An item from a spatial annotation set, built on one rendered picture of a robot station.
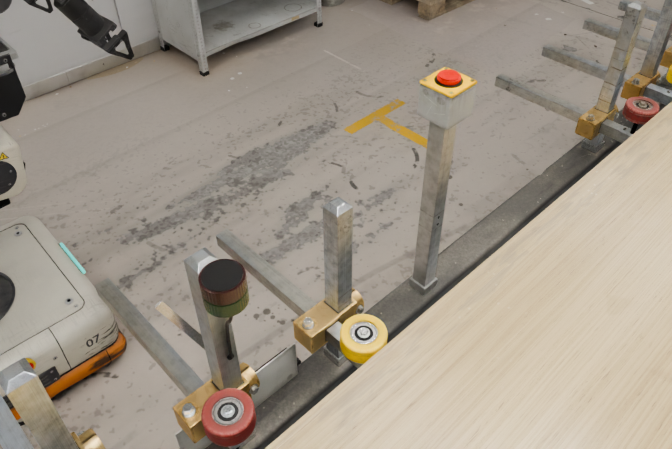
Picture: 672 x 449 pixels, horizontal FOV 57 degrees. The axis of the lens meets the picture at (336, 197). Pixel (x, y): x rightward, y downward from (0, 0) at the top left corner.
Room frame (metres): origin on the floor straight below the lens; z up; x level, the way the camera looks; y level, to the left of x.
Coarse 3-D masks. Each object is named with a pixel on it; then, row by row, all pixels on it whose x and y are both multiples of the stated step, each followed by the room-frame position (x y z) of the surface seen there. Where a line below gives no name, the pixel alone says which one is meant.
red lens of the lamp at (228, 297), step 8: (208, 264) 0.56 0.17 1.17; (240, 264) 0.56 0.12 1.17; (200, 272) 0.54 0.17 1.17; (200, 280) 0.53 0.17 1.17; (200, 288) 0.52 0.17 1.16; (240, 288) 0.52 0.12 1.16; (208, 296) 0.51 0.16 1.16; (216, 296) 0.51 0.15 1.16; (224, 296) 0.51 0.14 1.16; (232, 296) 0.51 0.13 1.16; (240, 296) 0.52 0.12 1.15; (216, 304) 0.51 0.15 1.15; (224, 304) 0.51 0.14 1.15
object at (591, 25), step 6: (588, 18) 1.98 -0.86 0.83; (588, 24) 1.95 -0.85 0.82; (594, 24) 1.94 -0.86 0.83; (600, 24) 1.93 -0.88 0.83; (606, 24) 1.93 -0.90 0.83; (588, 30) 1.95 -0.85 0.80; (594, 30) 1.93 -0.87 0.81; (600, 30) 1.92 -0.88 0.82; (606, 30) 1.90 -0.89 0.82; (612, 30) 1.89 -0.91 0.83; (618, 30) 1.89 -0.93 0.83; (606, 36) 1.90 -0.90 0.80; (612, 36) 1.89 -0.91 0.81; (642, 36) 1.84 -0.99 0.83; (636, 42) 1.83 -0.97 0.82; (642, 42) 1.81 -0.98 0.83; (648, 42) 1.80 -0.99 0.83; (642, 48) 1.81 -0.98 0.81; (666, 48) 1.76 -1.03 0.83
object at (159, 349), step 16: (96, 288) 0.78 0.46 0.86; (112, 288) 0.78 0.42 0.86; (112, 304) 0.74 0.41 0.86; (128, 304) 0.74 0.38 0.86; (128, 320) 0.71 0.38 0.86; (144, 320) 0.71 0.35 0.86; (144, 336) 0.67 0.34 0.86; (160, 336) 0.67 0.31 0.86; (160, 352) 0.64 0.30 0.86; (176, 352) 0.64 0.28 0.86; (176, 368) 0.61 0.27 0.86; (176, 384) 0.59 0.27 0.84; (192, 384) 0.57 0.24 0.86
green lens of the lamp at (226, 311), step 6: (246, 294) 0.53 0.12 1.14; (204, 300) 0.52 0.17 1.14; (240, 300) 0.52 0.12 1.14; (246, 300) 0.53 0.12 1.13; (204, 306) 0.52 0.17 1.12; (210, 306) 0.51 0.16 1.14; (216, 306) 0.51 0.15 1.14; (222, 306) 0.51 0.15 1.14; (228, 306) 0.51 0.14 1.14; (234, 306) 0.51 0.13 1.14; (240, 306) 0.52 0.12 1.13; (246, 306) 0.53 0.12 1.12; (210, 312) 0.51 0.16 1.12; (216, 312) 0.51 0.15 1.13; (222, 312) 0.51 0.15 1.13; (228, 312) 0.51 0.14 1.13; (234, 312) 0.51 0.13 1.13; (240, 312) 0.52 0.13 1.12
